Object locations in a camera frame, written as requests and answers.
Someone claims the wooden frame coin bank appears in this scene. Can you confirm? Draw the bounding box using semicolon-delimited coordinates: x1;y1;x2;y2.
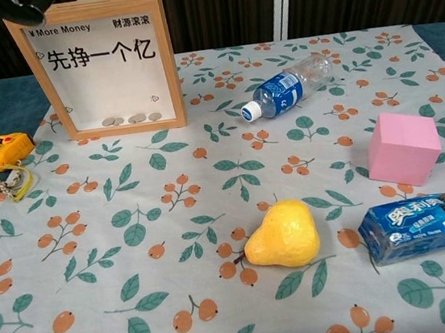
1;0;189;148

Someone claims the blue cookie package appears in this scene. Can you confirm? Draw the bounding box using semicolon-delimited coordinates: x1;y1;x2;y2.
354;191;445;270

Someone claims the white partition post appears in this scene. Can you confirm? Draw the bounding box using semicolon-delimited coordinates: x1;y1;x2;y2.
268;0;299;41

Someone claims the pink cube block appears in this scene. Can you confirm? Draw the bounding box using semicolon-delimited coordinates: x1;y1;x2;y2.
361;106;445;192

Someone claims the leaf and berry tablecloth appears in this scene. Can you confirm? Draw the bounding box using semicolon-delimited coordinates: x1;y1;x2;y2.
0;19;445;333

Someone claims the yellow pear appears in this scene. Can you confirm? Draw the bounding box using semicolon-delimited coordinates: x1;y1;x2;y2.
227;196;325;275

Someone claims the clear bottle blue label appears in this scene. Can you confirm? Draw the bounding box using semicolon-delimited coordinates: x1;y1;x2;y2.
234;50;339;124

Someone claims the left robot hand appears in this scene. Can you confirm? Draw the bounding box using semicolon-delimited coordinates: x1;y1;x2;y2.
0;0;47;28

